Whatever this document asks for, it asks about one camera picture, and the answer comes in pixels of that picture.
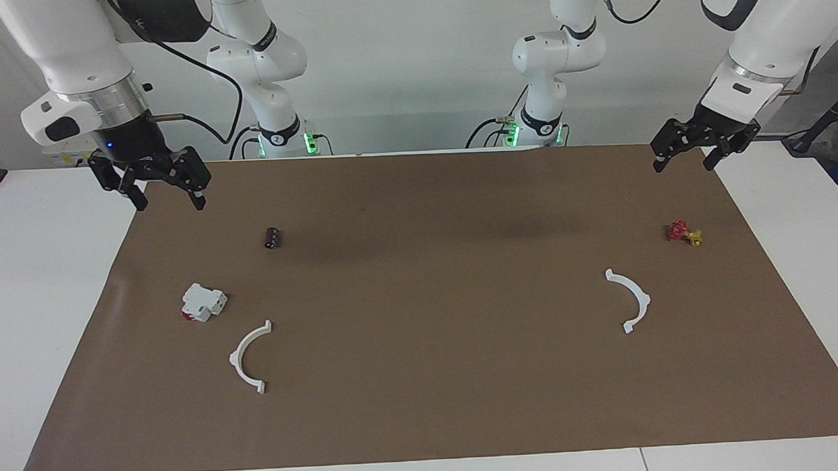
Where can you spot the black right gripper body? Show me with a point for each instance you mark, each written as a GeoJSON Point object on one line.
{"type": "Point", "coordinates": [133, 144]}

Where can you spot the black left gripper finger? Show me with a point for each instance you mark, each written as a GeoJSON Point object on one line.
{"type": "Point", "coordinates": [670, 139]}
{"type": "Point", "coordinates": [726, 149]}

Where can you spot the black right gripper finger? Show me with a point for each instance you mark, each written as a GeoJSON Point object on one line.
{"type": "Point", "coordinates": [135, 186]}
{"type": "Point", "coordinates": [195, 173]}

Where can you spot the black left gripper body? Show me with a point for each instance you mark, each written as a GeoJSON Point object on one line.
{"type": "Point", "coordinates": [725, 124]}

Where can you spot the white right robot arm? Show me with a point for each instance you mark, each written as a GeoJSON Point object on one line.
{"type": "Point", "coordinates": [71, 45]}

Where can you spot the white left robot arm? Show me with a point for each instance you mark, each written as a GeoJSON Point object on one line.
{"type": "Point", "coordinates": [559, 49]}

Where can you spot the red and yellow valve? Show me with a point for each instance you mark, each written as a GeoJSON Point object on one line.
{"type": "Point", "coordinates": [678, 230]}

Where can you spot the black stand pole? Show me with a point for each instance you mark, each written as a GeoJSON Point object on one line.
{"type": "Point", "coordinates": [826, 117]}

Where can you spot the black cylindrical capacitor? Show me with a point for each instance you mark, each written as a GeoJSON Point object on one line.
{"type": "Point", "coordinates": [273, 238]}

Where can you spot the white circuit breaker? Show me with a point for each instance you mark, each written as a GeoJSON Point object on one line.
{"type": "Point", "coordinates": [202, 301]}

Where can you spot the brown table mat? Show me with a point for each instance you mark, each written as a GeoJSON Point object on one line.
{"type": "Point", "coordinates": [429, 333]}

